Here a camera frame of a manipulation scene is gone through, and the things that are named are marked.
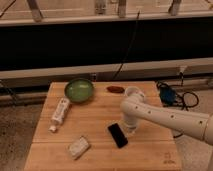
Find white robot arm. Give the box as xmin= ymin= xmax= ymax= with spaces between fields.
xmin=121 ymin=93 xmax=213 ymax=146

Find brown oval object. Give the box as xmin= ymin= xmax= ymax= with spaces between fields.
xmin=107 ymin=86 xmax=125 ymax=93

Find clear plastic cup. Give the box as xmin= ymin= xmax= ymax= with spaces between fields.
xmin=125 ymin=86 xmax=145 ymax=97

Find green bowl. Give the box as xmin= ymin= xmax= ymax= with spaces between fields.
xmin=64 ymin=78 xmax=94 ymax=103

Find white toothpaste tube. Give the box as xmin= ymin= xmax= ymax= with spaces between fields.
xmin=49 ymin=97 xmax=70 ymax=133

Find blue device on floor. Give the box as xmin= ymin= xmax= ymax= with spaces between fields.
xmin=160 ymin=87 xmax=175 ymax=105

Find wooden table board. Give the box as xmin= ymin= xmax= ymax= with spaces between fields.
xmin=24 ymin=82 xmax=182 ymax=171

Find white wrapped packet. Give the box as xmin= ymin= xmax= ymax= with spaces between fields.
xmin=68 ymin=136 xmax=91 ymax=160

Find black hanging cable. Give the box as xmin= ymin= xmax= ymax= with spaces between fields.
xmin=111 ymin=9 xmax=141 ymax=82

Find black cables on floor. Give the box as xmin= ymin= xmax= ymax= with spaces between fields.
xmin=155 ymin=71 xmax=200 ymax=139

